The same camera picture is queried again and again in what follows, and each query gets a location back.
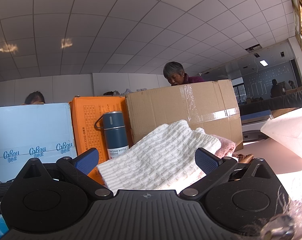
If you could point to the light blue cardboard box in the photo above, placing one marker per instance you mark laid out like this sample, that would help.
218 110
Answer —
28 130

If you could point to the pink knitted garment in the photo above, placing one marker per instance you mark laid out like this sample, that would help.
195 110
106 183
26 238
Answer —
226 146

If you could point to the ceiling light panel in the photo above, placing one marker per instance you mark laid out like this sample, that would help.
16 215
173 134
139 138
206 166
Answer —
263 63

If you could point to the dark folded umbrella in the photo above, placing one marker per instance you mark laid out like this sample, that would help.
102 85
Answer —
116 132

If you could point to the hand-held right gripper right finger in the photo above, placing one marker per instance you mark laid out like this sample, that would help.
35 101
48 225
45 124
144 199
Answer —
206 160

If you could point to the cream white garment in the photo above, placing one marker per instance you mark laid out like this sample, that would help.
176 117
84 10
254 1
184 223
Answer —
288 132

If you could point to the brown cardboard box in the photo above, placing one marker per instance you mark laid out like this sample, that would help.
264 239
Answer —
166 105

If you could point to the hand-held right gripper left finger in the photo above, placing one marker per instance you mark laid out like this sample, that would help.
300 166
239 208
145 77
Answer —
87 162

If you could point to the brown leather item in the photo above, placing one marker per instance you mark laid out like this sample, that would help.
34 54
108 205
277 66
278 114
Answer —
244 158

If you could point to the white and blue device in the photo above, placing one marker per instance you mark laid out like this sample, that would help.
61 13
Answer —
254 127

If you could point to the white knitted sweater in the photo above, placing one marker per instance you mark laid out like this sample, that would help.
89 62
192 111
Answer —
153 155

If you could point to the orange cardboard box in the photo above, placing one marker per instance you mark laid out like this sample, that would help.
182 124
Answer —
86 120

